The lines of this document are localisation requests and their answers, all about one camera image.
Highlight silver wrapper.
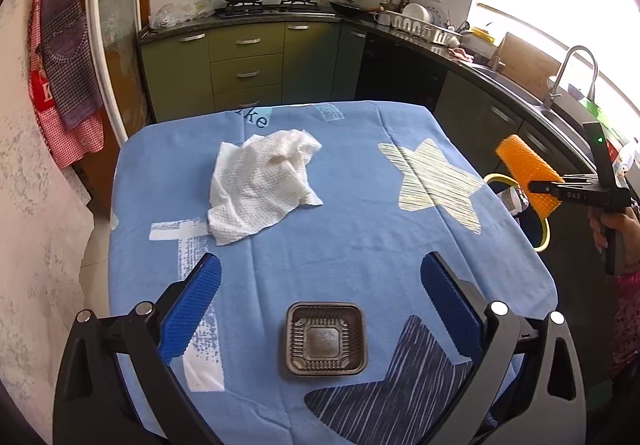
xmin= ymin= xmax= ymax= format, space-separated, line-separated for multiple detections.
xmin=497 ymin=186 xmax=529 ymax=217

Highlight white paper towel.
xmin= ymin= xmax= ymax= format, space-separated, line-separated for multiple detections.
xmin=207 ymin=129 xmax=323 ymax=246

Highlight brown plastic tray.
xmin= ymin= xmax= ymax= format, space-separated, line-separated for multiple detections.
xmin=284 ymin=302 xmax=368 ymax=377

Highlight yellow-rimmed trash bin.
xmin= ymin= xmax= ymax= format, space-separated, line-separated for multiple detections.
xmin=484 ymin=173 xmax=550 ymax=253

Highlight steel kitchen faucet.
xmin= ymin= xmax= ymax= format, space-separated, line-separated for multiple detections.
xmin=542 ymin=44 xmax=600 ymax=109

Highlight green kitchen cabinets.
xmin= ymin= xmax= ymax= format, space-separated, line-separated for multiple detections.
xmin=138 ymin=17 xmax=594 ymax=174

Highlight person's right hand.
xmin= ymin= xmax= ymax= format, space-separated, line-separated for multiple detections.
xmin=588 ymin=207 xmax=640 ymax=275

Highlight steel sink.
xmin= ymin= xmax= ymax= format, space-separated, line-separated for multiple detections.
xmin=470 ymin=64 xmax=594 ymax=168

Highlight blue star-patterned tablecloth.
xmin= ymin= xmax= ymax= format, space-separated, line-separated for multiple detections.
xmin=108 ymin=102 xmax=558 ymax=444

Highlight wooden cutting board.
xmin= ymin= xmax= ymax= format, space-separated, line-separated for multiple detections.
xmin=496 ymin=32 xmax=561 ymax=100

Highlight pink dish cloth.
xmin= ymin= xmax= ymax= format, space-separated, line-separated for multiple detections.
xmin=448 ymin=48 xmax=474 ymax=63

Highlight white dish rack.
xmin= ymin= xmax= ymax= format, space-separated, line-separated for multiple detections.
xmin=373 ymin=3 xmax=461 ymax=48

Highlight hanging checked aprons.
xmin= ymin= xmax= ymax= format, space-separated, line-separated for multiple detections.
xmin=27 ymin=0 xmax=104 ymax=169

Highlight gas stove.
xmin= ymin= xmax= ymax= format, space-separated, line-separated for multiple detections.
xmin=215 ymin=1 xmax=331 ymax=18

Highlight glass sliding door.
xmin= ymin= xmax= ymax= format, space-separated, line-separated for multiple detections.
xmin=85 ymin=0 xmax=150 ymax=145

